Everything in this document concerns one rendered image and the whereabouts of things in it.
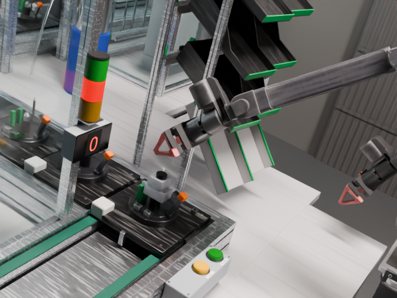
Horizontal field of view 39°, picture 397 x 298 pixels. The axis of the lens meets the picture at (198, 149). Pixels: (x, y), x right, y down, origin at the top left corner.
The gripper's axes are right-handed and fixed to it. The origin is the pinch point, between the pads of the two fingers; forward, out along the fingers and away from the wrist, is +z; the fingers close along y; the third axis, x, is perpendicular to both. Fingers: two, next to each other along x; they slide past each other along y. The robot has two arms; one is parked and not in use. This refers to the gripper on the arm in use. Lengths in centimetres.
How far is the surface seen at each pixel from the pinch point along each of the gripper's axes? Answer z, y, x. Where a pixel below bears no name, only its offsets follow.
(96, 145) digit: 4.0, 18.4, -7.5
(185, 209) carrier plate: 11.7, -7.7, 17.9
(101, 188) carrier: 25.6, 3.8, 2.0
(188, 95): 60, -99, -18
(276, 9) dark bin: -29.4, -31.5, -19.3
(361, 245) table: -8, -55, 58
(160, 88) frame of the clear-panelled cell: 60, -84, -25
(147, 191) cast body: 10.9, 3.1, 8.4
